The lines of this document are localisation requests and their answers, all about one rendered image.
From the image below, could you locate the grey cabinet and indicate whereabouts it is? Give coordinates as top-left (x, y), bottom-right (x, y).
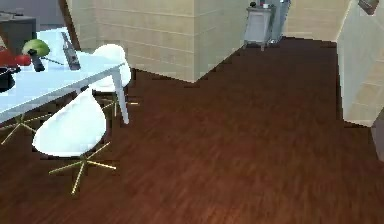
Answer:
top-left (0, 10), bottom-right (38, 56)

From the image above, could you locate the framed wall picture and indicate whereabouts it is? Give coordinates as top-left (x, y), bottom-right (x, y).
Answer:
top-left (358, 0), bottom-right (380, 16)

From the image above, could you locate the white shell chair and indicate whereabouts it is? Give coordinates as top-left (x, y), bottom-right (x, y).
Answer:
top-left (88, 43), bottom-right (140, 118)
top-left (32, 87), bottom-right (118, 196)

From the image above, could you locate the white table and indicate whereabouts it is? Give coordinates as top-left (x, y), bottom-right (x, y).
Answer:
top-left (0, 27), bottom-right (130, 125)

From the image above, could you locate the red tomato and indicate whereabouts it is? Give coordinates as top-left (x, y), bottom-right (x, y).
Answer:
top-left (14, 54), bottom-right (32, 67)

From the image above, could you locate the red apple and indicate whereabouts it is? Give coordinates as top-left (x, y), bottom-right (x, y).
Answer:
top-left (0, 46), bottom-right (17, 68)

